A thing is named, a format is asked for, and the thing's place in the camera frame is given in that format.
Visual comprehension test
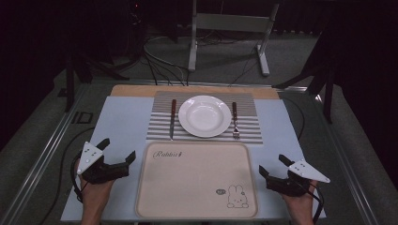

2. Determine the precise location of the black floor cable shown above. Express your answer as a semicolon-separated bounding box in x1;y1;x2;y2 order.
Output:
37;126;97;225
280;97;306;142

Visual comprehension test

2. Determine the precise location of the person's right hand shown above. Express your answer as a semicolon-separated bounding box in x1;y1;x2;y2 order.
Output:
280;179;319;219

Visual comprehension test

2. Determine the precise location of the grey striped placemat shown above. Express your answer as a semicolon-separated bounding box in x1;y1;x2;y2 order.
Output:
145;91;264;145

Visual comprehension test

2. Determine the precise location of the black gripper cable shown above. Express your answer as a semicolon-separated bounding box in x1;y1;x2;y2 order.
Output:
69;151;90;204
294;177;325;225

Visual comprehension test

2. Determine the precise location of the person's left hand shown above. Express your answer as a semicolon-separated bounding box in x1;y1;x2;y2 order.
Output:
75;158;116;219

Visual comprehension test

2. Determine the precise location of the grey metal stand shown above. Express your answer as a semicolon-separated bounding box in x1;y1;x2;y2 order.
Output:
187;0;281;78

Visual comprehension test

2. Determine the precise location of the bundle of floor cables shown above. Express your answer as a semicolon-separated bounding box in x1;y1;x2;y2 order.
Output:
142;36;191;87

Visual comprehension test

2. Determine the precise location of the black tripod stand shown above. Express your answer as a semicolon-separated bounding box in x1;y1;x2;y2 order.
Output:
64;46;130;113
271;31;337;125

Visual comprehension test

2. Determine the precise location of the metal floor rail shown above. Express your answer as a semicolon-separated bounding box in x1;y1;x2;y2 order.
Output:
314;93;380;225
0;82;92;225
90;79;309;92

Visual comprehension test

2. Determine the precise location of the brown-handled table knife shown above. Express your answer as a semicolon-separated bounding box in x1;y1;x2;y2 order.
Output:
169;98;177;142

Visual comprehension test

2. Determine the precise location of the pale blue table sheet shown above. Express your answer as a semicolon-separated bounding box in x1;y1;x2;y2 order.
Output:
60;96;327;223

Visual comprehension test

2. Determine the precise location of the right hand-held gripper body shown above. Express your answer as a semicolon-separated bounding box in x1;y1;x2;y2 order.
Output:
265;158;331;199

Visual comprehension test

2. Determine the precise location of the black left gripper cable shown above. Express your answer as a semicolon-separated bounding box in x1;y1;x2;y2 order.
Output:
69;151;90;204

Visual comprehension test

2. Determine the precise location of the beige tray with rabbit print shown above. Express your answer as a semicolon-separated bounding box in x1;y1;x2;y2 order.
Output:
134;141;259;220

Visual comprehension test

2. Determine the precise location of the brown-handled fork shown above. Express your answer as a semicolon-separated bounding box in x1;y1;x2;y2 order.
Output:
231;101;241;141

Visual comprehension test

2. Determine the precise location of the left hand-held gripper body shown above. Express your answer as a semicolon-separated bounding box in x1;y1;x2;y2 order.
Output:
76;141;130;186

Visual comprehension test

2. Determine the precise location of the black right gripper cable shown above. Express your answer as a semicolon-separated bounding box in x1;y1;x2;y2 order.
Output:
294;177;325;225

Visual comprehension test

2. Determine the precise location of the white round plate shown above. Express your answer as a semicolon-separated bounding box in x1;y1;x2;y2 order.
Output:
177;95;233;139

